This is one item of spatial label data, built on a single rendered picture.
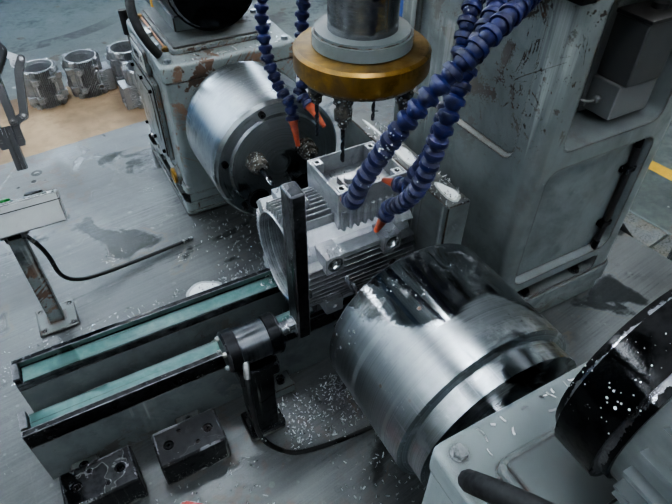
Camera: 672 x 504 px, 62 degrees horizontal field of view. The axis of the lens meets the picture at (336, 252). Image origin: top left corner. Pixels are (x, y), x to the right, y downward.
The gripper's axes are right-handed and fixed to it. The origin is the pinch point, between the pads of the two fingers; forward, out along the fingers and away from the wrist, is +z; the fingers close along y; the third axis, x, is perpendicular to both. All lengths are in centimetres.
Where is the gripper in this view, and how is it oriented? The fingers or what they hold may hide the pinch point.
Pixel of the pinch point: (14, 148)
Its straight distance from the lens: 105.3
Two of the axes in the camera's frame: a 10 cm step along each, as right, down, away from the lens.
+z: 2.3, 9.3, 2.8
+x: -4.2, -1.6, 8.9
